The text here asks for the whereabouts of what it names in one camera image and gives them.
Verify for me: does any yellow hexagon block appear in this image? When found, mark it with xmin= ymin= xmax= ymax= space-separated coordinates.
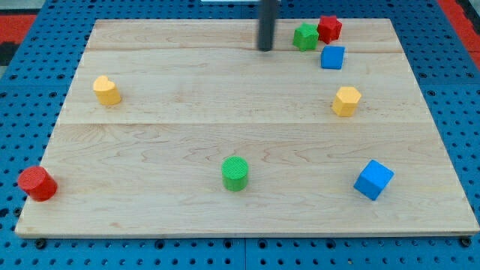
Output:
xmin=331 ymin=86 xmax=362 ymax=117

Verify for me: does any small blue cube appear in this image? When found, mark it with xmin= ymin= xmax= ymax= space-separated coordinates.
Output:
xmin=320 ymin=46 xmax=345 ymax=70

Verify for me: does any large blue cube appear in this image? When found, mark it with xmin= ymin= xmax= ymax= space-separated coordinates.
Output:
xmin=353 ymin=160 xmax=395 ymax=201

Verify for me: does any green cylinder block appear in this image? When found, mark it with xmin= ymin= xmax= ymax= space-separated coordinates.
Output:
xmin=221 ymin=156 xmax=249 ymax=192

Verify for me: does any wooden board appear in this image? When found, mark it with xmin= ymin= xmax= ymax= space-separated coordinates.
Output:
xmin=15 ymin=19 xmax=479 ymax=239

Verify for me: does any green star block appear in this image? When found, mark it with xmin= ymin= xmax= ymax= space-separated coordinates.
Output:
xmin=292 ymin=22 xmax=319 ymax=52

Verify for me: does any red star block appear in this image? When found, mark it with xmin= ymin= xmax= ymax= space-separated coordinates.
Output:
xmin=317 ymin=15 xmax=343 ymax=44

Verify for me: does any yellow heart block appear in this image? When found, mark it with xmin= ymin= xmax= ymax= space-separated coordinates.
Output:
xmin=93 ymin=75 xmax=122 ymax=105

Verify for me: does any red cylinder block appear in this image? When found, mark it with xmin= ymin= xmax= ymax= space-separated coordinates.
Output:
xmin=17 ymin=166 xmax=58 ymax=202

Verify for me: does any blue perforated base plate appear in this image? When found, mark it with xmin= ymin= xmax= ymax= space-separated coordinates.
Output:
xmin=1 ymin=0 xmax=479 ymax=269

